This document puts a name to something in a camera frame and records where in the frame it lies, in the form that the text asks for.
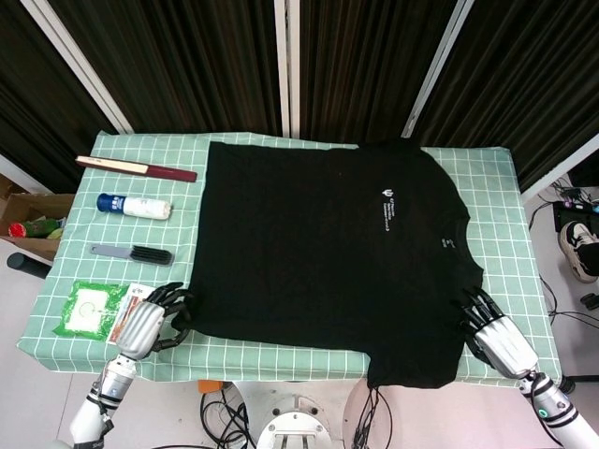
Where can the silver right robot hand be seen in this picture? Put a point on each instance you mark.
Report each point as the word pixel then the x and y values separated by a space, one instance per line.
pixel 505 346

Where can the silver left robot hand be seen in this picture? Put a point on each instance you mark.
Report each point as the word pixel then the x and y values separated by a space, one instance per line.
pixel 138 327

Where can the black T-shirt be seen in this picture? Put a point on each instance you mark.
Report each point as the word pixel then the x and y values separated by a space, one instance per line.
pixel 304 234

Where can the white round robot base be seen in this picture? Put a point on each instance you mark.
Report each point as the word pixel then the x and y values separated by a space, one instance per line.
pixel 295 425

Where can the red white snack packet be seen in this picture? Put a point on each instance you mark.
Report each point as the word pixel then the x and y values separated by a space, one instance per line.
pixel 133 299

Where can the green wet wipes pack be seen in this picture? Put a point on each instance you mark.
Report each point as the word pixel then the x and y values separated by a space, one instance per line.
pixel 84 308

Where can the small orange object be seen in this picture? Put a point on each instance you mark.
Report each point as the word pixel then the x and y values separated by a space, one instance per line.
pixel 209 387

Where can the small black adapter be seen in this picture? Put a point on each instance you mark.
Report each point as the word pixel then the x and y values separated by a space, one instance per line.
pixel 590 301

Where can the green checked tablecloth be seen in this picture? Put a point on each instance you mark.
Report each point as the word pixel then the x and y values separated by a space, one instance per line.
pixel 505 234

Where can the white bottle with blue cap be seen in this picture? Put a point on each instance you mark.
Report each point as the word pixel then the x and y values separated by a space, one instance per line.
pixel 140 207

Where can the white and black sneaker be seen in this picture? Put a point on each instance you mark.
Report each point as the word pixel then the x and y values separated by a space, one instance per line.
pixel 573 243

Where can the green bag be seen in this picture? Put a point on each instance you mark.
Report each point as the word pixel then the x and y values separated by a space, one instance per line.
pixel 44 228

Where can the red round item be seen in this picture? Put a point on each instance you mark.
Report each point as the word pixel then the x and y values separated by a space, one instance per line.
pixel 18 230

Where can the black electronics box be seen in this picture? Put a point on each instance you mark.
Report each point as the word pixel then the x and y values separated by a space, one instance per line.
pixel 575 208

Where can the maroon and cream folding fan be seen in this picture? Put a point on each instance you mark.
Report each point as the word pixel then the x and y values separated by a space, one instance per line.
pixel 164 172

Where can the brown cardboard box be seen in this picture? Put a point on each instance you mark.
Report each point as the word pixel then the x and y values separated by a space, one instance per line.
pixel 28 201

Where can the dark pleated curtain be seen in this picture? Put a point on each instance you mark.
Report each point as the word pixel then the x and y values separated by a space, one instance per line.
pixel 365 61
pixel 187 61
pixel 524 84
pixel 28 93

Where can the white frame post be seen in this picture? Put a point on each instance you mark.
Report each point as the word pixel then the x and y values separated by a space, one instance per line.
pixel 82 70
pixel 286 70
pixel 437 70
pixel 14 168
pixel 561 175

